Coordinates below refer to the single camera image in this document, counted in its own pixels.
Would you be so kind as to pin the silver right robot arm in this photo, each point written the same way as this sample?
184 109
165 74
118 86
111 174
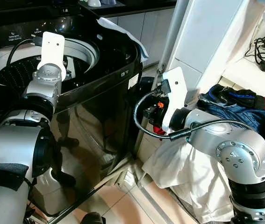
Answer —
230 144

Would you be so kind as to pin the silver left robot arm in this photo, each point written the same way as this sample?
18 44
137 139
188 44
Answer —
10 144

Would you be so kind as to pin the black top-load washing machine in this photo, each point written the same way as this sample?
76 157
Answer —
99 107

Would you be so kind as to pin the perforated steel washer drum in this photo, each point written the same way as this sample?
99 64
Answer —
15 72

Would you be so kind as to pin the white cup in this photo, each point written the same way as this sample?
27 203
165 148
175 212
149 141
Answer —
94 2

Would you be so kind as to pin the white cloth garment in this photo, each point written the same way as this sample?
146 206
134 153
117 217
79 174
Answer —
188 182

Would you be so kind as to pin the black garment red blue stripes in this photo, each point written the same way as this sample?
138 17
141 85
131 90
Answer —
258 100

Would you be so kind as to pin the blue denim jeans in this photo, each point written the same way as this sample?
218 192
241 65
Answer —
258 121

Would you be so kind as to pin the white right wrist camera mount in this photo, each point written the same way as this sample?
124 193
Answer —
175 100

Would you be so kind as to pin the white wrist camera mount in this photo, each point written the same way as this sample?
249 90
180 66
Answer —
175 100
52 46

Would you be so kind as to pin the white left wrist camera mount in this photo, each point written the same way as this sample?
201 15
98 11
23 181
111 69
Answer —
52 46

